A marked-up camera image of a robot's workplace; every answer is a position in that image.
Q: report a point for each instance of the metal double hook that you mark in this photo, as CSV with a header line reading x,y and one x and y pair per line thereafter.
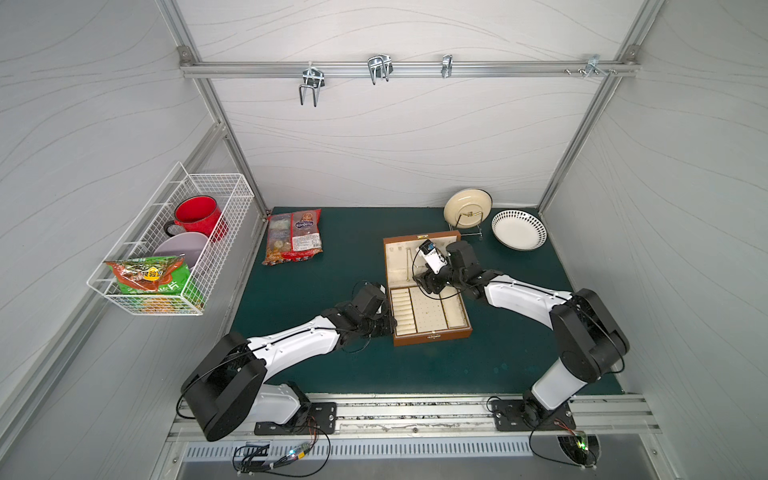
x,y
313,80

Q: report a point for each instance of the white wire wall basket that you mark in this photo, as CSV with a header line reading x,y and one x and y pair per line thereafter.
x,y
145,233

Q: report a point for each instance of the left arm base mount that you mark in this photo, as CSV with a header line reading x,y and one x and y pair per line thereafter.
x,y
319,416

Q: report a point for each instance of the red candy bag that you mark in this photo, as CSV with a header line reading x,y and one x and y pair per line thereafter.
x,y
293,237

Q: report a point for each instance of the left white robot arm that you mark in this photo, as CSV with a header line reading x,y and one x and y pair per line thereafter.
x,y
230,385

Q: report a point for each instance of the wire plate stand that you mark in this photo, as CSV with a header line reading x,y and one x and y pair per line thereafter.
x,y
474,231

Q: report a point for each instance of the green snack bag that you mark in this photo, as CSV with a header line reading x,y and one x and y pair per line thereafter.
x,y
155,285

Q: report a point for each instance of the red enamel mug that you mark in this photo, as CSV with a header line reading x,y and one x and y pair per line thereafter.
x,y
199,214

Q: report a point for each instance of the grey plate in basket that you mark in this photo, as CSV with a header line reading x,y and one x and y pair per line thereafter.
x,y
189,245

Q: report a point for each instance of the aluminium top rail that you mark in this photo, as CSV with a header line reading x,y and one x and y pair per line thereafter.
x,y
402,69

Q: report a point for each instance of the metal hook centre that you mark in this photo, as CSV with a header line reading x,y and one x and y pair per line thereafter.
x,y
380,67

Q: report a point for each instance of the brown wooden jewelry box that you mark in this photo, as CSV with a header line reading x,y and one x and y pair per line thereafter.
x,y
420,317

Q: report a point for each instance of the small metal hook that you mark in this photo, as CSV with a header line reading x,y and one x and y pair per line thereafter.
x,y
446,66

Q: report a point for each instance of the white bowl dotted rim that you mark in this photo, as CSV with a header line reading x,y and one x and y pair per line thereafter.
x,y
519,230

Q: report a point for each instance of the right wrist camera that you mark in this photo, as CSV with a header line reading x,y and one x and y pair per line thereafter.
x,y
433,258

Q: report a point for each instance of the electronics board with wires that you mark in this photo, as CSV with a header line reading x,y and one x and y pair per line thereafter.
x,y
264,458

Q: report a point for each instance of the metal bracket hook right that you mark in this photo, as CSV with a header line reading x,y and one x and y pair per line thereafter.
x,y
592,68

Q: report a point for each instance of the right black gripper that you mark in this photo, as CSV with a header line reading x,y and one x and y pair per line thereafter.
x,y
429,282

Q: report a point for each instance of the cream plate on stand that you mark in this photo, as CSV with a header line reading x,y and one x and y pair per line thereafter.
x,y
468,208

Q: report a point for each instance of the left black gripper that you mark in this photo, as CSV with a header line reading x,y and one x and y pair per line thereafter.
x,y
384,324

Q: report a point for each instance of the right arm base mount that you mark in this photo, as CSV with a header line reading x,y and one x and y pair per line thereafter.
x,y
526,415

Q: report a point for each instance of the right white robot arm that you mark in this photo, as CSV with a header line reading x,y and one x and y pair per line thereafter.
x,y
588,339

